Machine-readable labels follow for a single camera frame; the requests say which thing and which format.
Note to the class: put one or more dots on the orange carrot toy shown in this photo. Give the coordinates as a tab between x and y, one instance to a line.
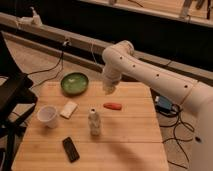
112	106

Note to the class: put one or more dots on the white sponge block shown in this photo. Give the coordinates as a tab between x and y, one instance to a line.
68	109

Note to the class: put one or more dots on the black phone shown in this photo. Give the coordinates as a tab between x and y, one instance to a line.
70	149

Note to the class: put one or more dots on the white object on ledge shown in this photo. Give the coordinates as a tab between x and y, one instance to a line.
35	19

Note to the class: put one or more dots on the green bowl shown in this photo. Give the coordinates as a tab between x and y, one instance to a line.
74	83

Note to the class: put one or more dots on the blue power box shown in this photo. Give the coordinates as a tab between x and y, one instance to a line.
163	104

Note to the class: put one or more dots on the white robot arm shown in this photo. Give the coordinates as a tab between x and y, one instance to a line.
192	95

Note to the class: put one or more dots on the clear plastic bottle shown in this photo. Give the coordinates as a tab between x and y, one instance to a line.
94	122

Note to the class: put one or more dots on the white tapered end effector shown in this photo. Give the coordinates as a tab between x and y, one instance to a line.
109	86

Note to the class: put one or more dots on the black chair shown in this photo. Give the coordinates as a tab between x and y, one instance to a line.
15	90

